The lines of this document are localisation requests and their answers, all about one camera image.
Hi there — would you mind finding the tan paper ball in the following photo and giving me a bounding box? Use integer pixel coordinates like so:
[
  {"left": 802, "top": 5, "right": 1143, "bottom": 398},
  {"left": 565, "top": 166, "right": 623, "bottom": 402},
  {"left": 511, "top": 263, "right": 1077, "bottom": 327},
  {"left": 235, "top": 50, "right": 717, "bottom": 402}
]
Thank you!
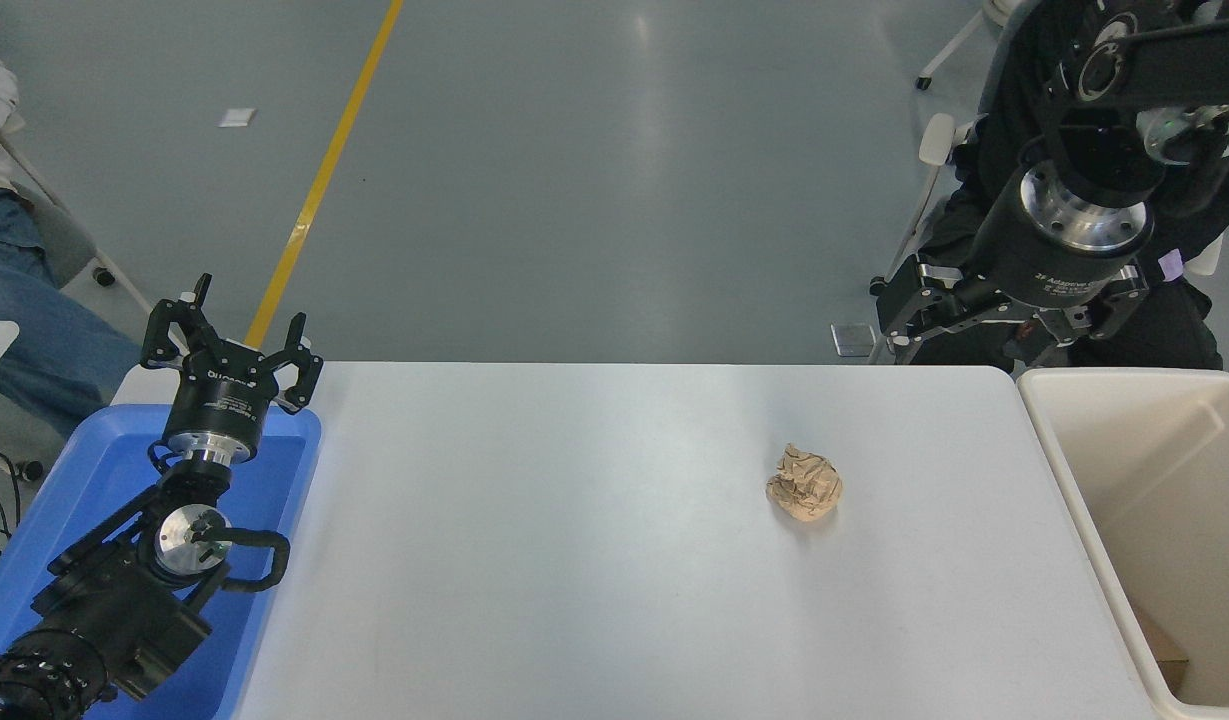
[{"left": 766, "top": 443, "right": 843, "bottom": 522}]

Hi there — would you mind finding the brown cardboard piece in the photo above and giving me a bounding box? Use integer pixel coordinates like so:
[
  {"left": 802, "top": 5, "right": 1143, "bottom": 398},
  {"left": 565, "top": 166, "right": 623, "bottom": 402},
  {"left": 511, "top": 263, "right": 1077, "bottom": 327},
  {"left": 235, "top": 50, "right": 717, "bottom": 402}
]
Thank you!
[{"left": 1134, "top": 603, "right": 1190, "bottom": 691}]

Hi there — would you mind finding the blue plastic tray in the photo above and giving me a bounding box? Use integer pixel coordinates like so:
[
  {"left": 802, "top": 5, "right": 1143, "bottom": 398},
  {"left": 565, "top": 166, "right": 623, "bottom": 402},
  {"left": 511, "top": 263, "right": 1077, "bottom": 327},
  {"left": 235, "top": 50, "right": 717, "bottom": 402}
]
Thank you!
[{"left": 0, "top": 403, "right": 323, "bottom": 720}]

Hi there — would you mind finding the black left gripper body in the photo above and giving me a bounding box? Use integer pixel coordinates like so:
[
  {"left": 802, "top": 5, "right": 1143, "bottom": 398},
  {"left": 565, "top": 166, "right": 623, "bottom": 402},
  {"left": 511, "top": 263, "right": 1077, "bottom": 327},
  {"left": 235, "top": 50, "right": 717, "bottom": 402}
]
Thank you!
[{"left": 164, "top": 338, "right": 283, "bottom": 453}]

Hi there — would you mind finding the grey wheeled chair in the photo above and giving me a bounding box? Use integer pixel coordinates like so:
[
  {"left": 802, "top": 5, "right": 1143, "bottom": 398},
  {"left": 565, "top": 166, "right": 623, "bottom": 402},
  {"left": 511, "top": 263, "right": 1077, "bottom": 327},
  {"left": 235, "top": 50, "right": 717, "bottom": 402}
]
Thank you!
[{"left": 0, "top": 110, "right": 155, "bottom": 316}]

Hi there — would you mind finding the large pale plastic bin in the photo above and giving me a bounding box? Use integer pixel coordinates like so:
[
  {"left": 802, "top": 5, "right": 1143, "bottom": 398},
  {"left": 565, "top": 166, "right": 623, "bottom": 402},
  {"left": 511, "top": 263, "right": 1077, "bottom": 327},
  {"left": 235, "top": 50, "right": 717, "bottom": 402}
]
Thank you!
[{"left": 1016, "top": 368, "right": 1229, "bottom": 720}]

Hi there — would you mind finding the white chair base with castor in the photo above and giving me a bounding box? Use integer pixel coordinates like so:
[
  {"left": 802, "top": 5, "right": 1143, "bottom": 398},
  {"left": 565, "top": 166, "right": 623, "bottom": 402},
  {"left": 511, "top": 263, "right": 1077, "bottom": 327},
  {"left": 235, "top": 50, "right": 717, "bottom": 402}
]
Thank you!
[{"left": 914, "top": 0, "right": 1035, "bottom": 91}]

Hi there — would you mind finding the person in black top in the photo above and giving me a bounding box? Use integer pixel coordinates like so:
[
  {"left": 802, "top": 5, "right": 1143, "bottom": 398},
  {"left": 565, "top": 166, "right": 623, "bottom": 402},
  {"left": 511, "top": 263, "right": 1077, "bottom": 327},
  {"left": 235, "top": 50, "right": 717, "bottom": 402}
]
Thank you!
[{"left": 879, "top": 0, "right": 1229, "bottom": 371}]

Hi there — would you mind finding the person in blue trousers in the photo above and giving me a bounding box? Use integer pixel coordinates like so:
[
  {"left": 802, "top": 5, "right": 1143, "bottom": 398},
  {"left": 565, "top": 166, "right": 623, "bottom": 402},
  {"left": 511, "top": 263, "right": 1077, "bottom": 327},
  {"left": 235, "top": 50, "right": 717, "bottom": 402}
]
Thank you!
[{"left": 0, "top": 42, "right": 145, "bottom": 441}]

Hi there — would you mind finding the white-armed grey office chair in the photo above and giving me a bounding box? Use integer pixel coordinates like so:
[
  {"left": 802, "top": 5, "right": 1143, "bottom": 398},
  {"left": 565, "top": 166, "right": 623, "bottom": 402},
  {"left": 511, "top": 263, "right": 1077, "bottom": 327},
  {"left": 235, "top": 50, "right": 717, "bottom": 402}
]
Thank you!
[{"left": 869, "top": 112, "right": 1225, "bottom": 366}]

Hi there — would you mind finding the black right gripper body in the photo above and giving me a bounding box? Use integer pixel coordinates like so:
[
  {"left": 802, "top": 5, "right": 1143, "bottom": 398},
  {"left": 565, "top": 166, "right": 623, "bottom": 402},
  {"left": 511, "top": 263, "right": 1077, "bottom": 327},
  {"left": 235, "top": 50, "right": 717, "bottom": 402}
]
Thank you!
[{"left": 969, "top": 195, "right": 1153, "bottom": 313}]

